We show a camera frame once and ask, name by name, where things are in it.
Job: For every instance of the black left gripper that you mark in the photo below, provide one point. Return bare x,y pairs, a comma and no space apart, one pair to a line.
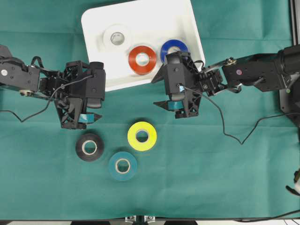
67,90

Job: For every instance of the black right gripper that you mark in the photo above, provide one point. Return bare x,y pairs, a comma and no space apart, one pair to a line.
195,83

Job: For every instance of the black tape roll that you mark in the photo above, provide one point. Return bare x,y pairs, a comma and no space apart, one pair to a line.
89,147

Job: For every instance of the red tape roll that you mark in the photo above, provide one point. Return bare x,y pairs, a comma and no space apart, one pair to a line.
142,59

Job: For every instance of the yellow tape roll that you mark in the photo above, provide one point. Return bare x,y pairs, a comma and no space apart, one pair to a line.
142,136

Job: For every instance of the blue tape roll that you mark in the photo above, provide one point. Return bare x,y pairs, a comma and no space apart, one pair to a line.
170,46

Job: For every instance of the white tape roll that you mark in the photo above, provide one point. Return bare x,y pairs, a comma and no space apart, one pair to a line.
117,37

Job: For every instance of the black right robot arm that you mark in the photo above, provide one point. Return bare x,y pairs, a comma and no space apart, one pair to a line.
265,71

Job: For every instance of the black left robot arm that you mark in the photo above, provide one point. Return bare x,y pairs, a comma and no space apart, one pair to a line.
25,79

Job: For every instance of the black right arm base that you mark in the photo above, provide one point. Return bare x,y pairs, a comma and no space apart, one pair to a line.
290,100

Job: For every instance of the white plastic tray case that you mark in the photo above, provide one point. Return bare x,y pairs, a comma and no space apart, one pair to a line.
152,23

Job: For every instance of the teal green tape roll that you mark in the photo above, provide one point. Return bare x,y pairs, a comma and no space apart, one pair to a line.
122,166

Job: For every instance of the green table cloth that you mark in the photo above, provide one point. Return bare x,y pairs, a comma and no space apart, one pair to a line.
193,171

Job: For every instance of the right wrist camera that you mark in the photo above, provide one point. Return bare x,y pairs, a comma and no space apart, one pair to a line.
174,76

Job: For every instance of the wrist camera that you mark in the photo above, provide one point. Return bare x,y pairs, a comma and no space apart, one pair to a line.
174,76
95,91

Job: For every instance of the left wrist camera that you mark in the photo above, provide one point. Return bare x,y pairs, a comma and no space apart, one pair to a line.
95,91

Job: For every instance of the metal bracket at table edge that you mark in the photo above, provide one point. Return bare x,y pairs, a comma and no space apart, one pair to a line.
140,220

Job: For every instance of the aluminium frame post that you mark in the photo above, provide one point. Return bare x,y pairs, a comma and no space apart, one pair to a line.
295,20

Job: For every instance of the white object with cables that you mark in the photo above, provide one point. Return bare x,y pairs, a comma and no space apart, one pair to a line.
296,180

